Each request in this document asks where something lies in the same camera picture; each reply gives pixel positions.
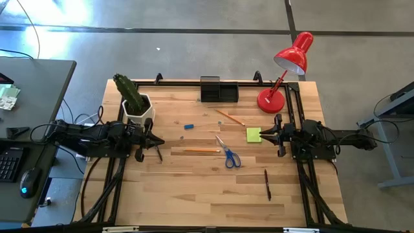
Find dark grey keyboard desk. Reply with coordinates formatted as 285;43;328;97
0;139;61;224

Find white cable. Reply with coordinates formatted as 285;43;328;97
73;111;101;126

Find grey metal side table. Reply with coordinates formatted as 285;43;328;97
356;80;414;190

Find white hexagonal plant pot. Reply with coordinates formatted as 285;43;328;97
121;93;157;127

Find black keyboard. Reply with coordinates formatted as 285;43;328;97
0;146;25;183

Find yellow wooden pencil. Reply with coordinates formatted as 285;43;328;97
182;148;221;153
214;109;246;127

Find black plastic clip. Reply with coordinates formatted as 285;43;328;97
6;126;31;141

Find silver metal bracket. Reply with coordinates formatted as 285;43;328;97
102;226;140;233
283;227;321;233

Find dark tablet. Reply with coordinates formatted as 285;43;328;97
0;72;15;85

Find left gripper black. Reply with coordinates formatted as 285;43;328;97
129;118;166;162

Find green cactus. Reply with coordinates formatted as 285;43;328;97
113;73;147;115

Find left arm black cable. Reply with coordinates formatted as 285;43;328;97
30;105;105;146

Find thin grey floor cable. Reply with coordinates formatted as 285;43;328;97
16;0;41;60

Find pale green paper cards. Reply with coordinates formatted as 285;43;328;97
0;83;21;112

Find red desk lamp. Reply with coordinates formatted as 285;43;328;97
256;31;314;115

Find black mesh desk organizer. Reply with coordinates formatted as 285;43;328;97
200;76;240;104

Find black computer mouse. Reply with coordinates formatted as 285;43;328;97
19;166;42;199

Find green sticky note pad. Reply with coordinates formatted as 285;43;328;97
246;127;263;144

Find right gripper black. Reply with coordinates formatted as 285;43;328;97
259;113;297;158

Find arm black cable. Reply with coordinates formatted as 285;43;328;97
336;118;400;155
30;105;105;146

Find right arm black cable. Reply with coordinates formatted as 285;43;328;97
336;118;400;155

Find blue-handled scissors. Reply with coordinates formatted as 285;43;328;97
215;135;242;170

